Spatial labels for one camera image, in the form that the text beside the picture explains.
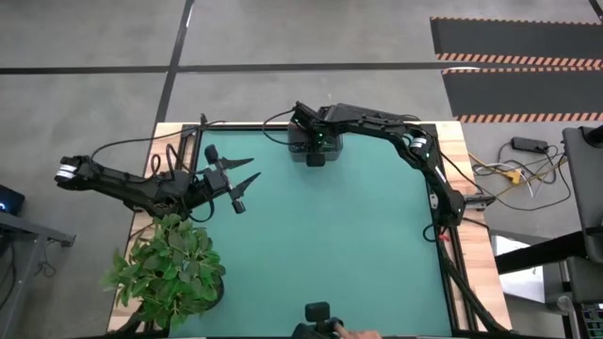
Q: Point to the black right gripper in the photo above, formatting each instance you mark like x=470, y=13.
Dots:
x=313, y=134

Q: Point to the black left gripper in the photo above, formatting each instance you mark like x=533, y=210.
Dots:
x=217, y=181

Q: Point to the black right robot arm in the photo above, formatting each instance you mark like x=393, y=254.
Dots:
x=424, y=155

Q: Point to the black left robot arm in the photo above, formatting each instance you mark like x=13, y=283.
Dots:
x=118, y=186

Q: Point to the clear plastic bin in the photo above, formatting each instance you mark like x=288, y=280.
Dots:
x=294, y=153

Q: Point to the green leafy plant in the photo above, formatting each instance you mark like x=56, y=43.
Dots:
x=174, y=263

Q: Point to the black plant pot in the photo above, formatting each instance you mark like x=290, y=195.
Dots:
x=217, y=296

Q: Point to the person's hand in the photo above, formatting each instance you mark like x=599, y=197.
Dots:
x=358, y=334

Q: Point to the black mat orange striped edges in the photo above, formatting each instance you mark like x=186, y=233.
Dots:
x=523, y=94
x=518, y=37

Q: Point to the black power brick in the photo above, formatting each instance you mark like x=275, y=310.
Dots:
x=530, y=143

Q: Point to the grey metal table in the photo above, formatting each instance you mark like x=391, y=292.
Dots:
x=23, y=230

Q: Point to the dark device with blue light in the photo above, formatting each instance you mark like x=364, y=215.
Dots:
x=9, y=200

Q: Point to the white sheet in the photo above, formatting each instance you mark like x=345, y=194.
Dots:
x=518, y=282

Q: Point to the black beam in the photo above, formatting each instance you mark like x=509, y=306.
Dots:
x=542, y=254

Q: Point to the grey chair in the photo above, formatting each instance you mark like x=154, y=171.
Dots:
x=589, y=188

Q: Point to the control panel with buttons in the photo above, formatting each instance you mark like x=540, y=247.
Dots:
x=593, y=322

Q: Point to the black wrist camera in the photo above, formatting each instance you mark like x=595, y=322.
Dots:
x=315, y=159

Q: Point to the white mounting bracket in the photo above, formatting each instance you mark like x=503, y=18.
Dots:
x=433, y=201

